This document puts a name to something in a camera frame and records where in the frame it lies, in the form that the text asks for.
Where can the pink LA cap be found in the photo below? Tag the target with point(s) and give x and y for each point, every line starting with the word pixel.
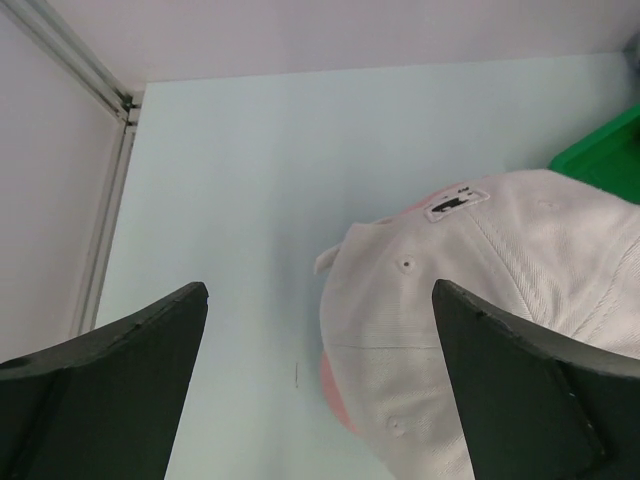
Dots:
pixel 329 387

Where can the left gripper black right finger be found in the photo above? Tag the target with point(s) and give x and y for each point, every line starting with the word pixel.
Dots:
pixel 535 404

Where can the white NY cap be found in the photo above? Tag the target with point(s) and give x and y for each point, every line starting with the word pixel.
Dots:
pixel 552 250

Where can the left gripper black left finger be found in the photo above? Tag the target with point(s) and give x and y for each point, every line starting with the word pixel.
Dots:
pixel 106 404

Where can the left aluminium corner post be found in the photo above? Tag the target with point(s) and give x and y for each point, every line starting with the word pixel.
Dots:
pixel 67 130

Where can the green plastic tray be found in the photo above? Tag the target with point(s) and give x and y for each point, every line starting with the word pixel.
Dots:
pixel 607 158

